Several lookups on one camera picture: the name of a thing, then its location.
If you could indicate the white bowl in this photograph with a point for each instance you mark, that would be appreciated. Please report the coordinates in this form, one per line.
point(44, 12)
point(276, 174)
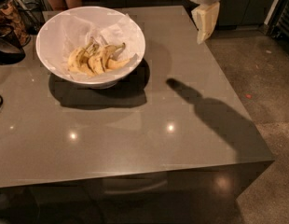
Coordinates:
point(49, 39)

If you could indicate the white paper liner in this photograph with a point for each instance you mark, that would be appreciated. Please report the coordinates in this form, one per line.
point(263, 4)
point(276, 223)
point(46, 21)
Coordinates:
point(111, 29)

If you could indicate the black kettle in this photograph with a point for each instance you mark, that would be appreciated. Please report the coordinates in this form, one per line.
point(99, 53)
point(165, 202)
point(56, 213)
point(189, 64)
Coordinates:
point(11, 50)

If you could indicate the left yellow banana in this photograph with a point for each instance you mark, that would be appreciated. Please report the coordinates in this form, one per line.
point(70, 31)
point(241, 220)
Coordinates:
point(78, 57)

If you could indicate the yellow banana with brown stripe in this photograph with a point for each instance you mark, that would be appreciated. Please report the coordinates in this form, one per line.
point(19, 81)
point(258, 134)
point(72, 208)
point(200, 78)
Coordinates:
point(107, 52)

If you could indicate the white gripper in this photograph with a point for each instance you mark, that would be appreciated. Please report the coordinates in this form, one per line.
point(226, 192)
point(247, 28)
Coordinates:
point(206, 17)

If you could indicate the black wire rack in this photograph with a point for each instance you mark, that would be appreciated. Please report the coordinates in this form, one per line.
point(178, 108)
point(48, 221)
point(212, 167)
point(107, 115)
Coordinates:
point(32, 15)

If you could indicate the patterned brown jar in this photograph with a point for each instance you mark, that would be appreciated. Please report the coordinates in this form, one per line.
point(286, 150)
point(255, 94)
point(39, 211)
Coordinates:
point(10, 15)

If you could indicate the middle yellow banana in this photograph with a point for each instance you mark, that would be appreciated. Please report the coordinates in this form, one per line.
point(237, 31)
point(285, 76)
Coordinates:
point(95, 63)

